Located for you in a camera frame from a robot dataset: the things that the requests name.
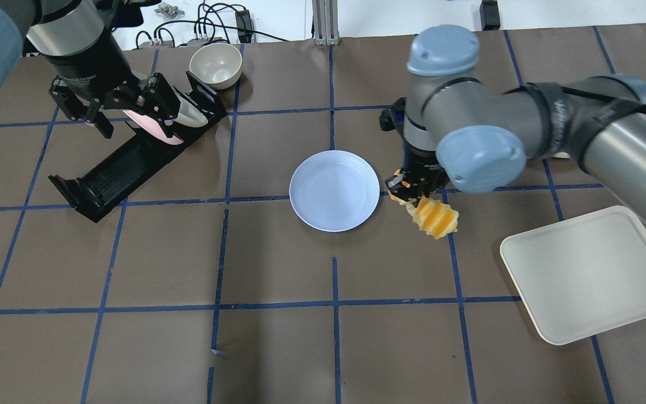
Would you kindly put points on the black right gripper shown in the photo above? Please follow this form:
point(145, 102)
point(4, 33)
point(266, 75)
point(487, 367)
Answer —
point(419, 166)

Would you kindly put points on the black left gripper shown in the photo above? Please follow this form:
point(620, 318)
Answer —
point(88, 68)

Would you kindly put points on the spiral orange bread roll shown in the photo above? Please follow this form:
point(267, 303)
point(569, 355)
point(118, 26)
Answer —
point(432, 216)

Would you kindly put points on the light blue plate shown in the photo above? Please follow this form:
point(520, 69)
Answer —
point(334, 191)

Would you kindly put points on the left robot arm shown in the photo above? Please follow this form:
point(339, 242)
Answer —
point(92, 74)

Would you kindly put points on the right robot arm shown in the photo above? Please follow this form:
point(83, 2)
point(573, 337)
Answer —
point(455, 132)

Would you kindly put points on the pink plate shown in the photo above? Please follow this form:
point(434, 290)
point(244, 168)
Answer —
point(154, 128)

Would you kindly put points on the black plate rack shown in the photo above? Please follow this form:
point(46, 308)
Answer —
point(106, 185)

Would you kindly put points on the cream white plate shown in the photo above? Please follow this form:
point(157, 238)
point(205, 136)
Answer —
point(188, 113)

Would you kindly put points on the small cream bowl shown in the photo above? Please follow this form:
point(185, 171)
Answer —
point(219, 65)

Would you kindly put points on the black power adapter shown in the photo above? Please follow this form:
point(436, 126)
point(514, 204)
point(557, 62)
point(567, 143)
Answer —
point(244, 26)

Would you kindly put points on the black box on floor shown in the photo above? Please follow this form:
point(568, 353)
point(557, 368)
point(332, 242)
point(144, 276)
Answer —
point(489, 13)

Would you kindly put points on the white rectangular tray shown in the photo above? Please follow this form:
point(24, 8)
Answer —
point(583, 276)

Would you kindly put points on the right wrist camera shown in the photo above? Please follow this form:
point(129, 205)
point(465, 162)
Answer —
point(393, 117)

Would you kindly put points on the aluminium frame post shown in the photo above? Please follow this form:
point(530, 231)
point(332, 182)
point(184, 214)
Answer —
point(325, 23)

